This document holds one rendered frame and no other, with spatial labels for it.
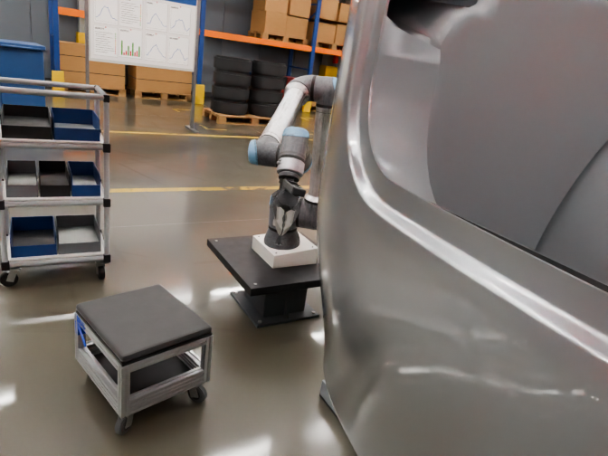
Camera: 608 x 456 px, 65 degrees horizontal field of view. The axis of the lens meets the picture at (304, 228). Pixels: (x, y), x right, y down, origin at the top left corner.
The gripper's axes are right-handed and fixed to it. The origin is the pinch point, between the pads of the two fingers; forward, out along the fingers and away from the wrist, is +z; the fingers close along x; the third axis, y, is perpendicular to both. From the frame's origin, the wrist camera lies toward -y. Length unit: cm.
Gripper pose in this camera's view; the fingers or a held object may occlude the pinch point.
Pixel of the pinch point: (281, 231)
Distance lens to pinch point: 154.6
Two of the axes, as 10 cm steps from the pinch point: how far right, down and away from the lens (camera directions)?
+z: -1.4, 9.6, -2.4
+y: -3.7, 1.7, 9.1
